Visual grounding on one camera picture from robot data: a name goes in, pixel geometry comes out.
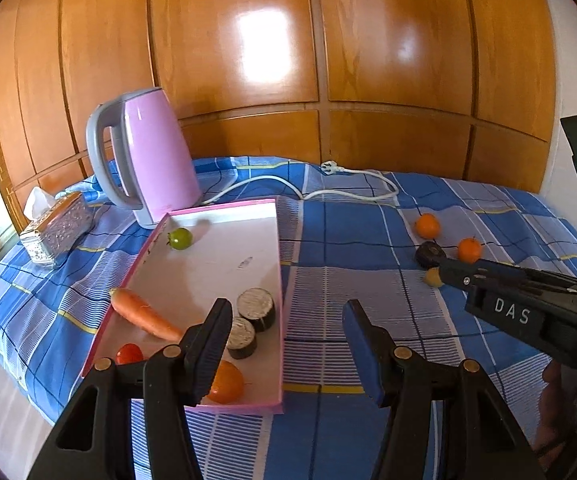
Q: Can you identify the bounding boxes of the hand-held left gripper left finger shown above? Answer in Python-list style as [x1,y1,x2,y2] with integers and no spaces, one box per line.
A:
[27,297,234,480]

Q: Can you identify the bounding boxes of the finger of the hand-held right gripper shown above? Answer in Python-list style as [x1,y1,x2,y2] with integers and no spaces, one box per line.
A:
[439,257,577,297]

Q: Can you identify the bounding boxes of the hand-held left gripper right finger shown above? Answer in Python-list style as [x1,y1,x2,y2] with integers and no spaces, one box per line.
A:
[342,299,546,480]

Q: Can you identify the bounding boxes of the orange tangerine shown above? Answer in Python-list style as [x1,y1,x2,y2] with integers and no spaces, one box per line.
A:
[415,213,440,239]
[207,360,246,404]
[457,237,483,264]

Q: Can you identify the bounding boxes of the dark purple passion fruit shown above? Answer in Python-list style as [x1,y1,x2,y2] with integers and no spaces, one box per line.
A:
[415,241,445,268]

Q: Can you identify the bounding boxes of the orange carrot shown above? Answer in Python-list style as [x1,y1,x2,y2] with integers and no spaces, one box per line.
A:
[109,287,184,342]

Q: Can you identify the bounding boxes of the red tomato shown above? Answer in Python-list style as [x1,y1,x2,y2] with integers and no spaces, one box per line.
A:
[116,343,145,366]

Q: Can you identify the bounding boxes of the pink shallow tray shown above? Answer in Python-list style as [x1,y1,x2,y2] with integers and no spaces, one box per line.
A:
[81,197,285,415]

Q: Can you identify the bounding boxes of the green tomato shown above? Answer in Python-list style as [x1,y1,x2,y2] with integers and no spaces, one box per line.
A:
[167,227,192,251]

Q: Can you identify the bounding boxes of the person's right hand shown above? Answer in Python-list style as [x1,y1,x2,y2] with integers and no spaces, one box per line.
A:
[533,360,576,461]

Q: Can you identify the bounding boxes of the blue plaid tablecloth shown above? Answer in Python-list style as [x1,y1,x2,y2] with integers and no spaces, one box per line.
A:
[0,155,577,480]

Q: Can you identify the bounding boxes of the silver embossed tissue box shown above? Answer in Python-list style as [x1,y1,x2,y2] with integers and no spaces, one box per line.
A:
[18,191,95,267]

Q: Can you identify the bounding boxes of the pink electric kettle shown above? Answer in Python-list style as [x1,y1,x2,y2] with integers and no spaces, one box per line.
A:
[86,87,202,231]

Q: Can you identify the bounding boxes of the white tissue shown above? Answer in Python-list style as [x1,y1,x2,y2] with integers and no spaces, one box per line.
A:
[23,186,56,220]

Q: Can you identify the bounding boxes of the wooden wardrobe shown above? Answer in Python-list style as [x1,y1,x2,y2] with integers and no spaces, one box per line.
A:
[0,0,556,226]

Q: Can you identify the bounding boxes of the white power cord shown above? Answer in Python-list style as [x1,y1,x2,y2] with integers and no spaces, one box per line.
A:
[199,161,399,207]

